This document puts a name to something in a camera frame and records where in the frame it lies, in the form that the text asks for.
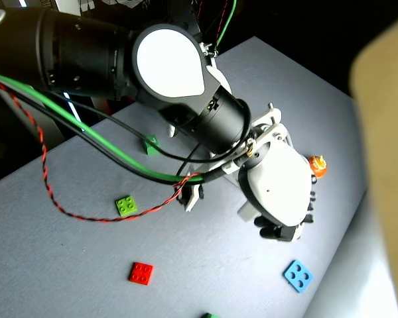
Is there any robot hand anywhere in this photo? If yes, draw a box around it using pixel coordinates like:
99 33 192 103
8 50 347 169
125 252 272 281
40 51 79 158
237 142 316 242
204 64 235 100

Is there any orange power plug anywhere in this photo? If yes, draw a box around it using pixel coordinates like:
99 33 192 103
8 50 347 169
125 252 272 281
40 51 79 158
307 154 328 180

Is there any blue four-hole block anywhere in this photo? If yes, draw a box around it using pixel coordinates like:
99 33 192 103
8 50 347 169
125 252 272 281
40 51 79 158
282 259 314 293

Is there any green number cube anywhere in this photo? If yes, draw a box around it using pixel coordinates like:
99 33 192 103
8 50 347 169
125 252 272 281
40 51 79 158
142 134 160 156

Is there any blurred tan panel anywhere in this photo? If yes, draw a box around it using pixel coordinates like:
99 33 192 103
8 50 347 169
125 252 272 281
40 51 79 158
350 9 398 318

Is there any white light strip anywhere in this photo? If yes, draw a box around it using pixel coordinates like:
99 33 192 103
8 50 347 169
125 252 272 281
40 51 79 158
62 91 84 133

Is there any lime green toy brick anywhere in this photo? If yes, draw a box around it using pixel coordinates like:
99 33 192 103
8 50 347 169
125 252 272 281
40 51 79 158
115 195 139 217

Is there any red toy brick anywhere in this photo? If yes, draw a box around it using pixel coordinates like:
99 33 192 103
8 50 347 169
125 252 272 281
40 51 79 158
129 261 155 286

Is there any grey table cloth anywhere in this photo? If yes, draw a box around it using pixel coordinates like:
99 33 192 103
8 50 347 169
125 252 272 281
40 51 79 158
0 36 398 318

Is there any green cable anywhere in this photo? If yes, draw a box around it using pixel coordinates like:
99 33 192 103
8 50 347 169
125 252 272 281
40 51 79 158
0 71 205 186
215 0 239 47

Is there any red black twisted cable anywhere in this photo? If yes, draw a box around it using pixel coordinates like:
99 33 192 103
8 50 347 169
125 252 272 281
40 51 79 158
214 0 230 39
0 78 202 223

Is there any thin black cable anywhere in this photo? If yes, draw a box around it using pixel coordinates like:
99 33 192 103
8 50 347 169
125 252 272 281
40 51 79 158
51 91 253 180

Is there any thick black cable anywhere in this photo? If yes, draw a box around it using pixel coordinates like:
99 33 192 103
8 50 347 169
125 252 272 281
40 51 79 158
0 84 243 186

